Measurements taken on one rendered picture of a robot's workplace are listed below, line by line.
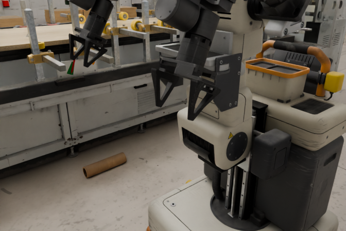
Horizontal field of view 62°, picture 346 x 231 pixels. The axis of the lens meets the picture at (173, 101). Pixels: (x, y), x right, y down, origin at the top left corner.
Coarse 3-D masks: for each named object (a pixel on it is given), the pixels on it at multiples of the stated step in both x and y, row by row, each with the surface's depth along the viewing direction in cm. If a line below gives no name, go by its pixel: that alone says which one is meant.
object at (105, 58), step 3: (90, 51) 171; (93, 51) 169; (96, 51) 169; (90, 54) 172; (93, 54) 168; (102, 57) 159; (105, 57) 157; (108, 57) 156; (111, 57) 156; (102, 60) 160; (105, 60) 158; (108, 60) 155; (111, 60) 155; (111, 63) 155
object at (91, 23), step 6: (90, 12) 86; (90, 18) 85; (96, 18) 85; (102, 18) 85; (84, 24) 86; (90, 24) 85; (96, 24) 85; (102, 24) 86; (78, 30) 88; (84, 30) 84; (90, 30) 85; (96, 30) 85; (102, 30) 87; (90, 36) 82; (96, 36) 83; (102, 42) 85
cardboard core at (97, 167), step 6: (114, 156) 207; (120, 156) 208; (96, 162) 200; (102, 162) 201; (108, 162) 202; (114, 162) 204; (120, 162) 208; (84, 168) 194; (90, 168) 195; (96, 168) 197; (102, 168) 199; (108, 168) 203; (84, 174) 198; (90, 174) 194
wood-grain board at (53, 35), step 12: (120, 24) 259; (0, 36) 197; (12, 36) 197; (24, 36) 197; (48, 36) 197; (60, 36) 197; (108, 36) 203; (120, 36) 209; (0, 48) 163; (12, 48) 167; (24, 48) 171
